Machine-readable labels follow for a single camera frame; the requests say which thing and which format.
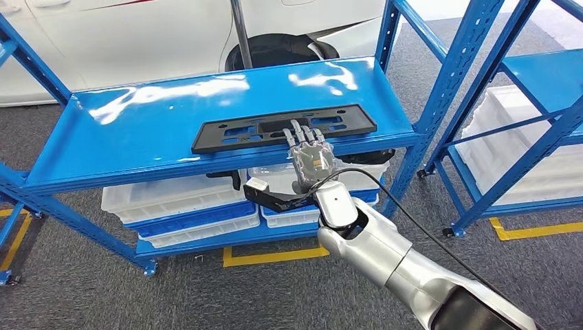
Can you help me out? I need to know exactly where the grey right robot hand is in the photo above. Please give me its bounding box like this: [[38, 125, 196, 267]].
[[281, 119, 339, 196]]

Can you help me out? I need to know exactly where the black plastic plate frame part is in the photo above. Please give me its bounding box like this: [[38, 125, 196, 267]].
[[191, 103, 378, 155]]

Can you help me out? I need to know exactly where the black plastic car part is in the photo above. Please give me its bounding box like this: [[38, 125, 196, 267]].
[[206, 169, 242, 192], [334, 148, 396, 166]]

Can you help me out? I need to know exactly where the blue metal shelf rack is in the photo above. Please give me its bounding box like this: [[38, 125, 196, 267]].
[[417, 0, 583, 239], [0, 200, 36, 287], [0, 0, 507, 277]]

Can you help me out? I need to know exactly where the grey metal pole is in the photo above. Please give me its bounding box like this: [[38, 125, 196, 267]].
[[230, 0, 254, 71]]

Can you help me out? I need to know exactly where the large white plastic crate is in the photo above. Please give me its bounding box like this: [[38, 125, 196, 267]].
[[455, 85, 583, 207]]

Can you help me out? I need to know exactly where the white car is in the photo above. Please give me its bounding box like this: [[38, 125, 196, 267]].
[[0, 0, 404, 109]]

